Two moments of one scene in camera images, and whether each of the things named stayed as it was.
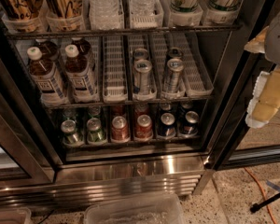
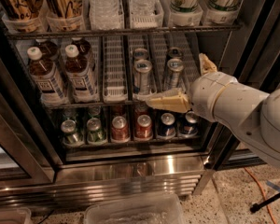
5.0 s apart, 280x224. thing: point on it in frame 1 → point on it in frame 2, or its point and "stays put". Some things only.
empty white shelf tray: x=115 y=81 stays put
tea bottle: x=80 y=76 stays put
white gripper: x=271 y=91 → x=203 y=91
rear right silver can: x=175 y=52 stays put
